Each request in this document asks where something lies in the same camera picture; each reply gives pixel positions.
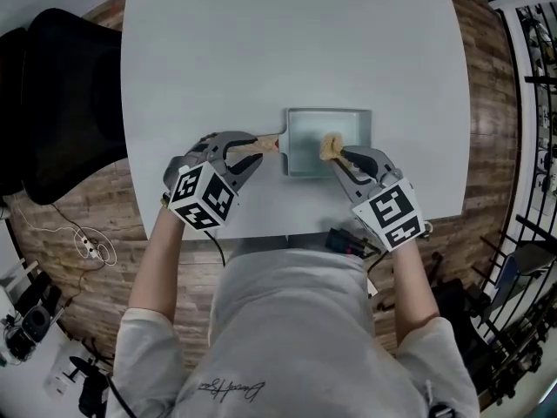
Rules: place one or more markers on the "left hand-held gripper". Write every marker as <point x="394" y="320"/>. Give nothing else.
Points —
<point x="200" y="196"/>

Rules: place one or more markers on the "black waist battery pack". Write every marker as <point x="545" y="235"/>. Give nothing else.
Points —
<point x="348" y="242"/>

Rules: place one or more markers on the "black swivel chair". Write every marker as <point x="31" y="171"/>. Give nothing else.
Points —
<point x="457" y="307"/>

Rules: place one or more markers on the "blue folding chair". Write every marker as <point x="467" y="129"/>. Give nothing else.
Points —
<point x="518" y="268"/>

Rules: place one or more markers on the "person's right forearm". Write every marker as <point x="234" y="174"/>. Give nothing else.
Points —
<point x="413" y="290"/>

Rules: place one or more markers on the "person's grey t-shirt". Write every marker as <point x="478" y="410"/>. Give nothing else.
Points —
<point x="296" y="342"/>

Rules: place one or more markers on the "black round speaker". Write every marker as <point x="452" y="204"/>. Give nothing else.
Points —
<point x="37" y="320"/>

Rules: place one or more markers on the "yellow sponge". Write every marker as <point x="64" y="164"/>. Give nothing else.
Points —
<point x="331" y="146"/>

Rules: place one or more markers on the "black office chair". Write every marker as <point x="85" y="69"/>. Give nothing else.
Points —
<point x="69" y="103"/>

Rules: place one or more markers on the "person's left hand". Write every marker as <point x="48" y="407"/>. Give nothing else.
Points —
<point x="202" y="142"/>

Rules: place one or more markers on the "person's left forearm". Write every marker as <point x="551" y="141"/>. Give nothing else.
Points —
<point x="156" y="268"/>

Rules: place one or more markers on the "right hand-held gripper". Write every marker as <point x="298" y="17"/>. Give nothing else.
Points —
<point x="389" y="211"/>

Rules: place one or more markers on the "black metal display rack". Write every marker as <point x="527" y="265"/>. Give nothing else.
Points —
<point x="535" y="146"/>

